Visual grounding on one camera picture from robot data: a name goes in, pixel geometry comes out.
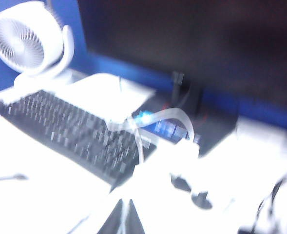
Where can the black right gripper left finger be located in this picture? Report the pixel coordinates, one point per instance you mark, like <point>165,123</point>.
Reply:
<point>114,224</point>

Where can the white flat pad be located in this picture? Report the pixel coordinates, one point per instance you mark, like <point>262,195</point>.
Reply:
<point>109,95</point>

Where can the white power strip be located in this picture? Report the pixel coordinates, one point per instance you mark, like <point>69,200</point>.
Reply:
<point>221,190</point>

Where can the white desk riser board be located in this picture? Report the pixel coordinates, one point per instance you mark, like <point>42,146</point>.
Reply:
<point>43,151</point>

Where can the white desk fan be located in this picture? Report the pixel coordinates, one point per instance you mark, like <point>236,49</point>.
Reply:
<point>19,39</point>

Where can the black ASUS monitor screen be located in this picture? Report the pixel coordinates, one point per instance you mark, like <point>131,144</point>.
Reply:
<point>182,36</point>

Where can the black Logitech keyboard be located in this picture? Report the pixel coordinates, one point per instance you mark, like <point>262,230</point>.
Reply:
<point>72,131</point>

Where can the black power plug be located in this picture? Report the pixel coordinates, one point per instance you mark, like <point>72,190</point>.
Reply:
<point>201,201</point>

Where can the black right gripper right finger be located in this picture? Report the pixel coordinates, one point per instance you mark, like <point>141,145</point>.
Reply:
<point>134,224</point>

